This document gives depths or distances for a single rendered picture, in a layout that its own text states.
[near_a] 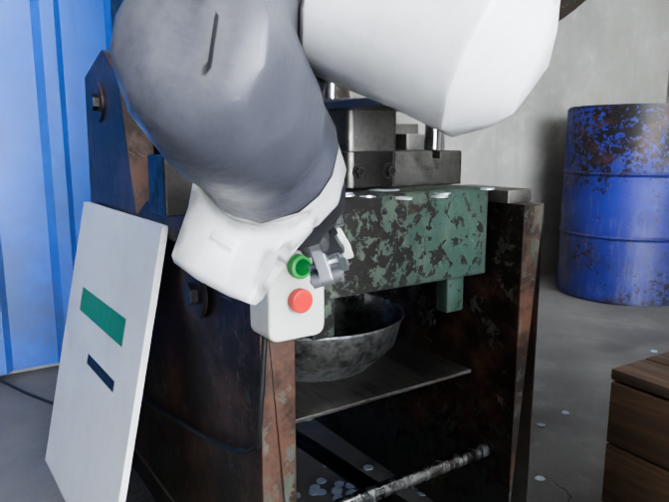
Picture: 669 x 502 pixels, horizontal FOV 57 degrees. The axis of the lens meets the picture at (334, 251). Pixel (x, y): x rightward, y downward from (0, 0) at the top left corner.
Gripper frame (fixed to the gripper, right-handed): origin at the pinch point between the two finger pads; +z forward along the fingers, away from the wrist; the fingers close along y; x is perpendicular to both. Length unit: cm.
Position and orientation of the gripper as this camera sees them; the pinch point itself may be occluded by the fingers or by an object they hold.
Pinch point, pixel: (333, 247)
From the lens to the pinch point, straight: 62.0
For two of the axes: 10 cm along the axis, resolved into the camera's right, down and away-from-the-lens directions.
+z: 1.6, 2.2, 9.6
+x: -9.5, 3.1, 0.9
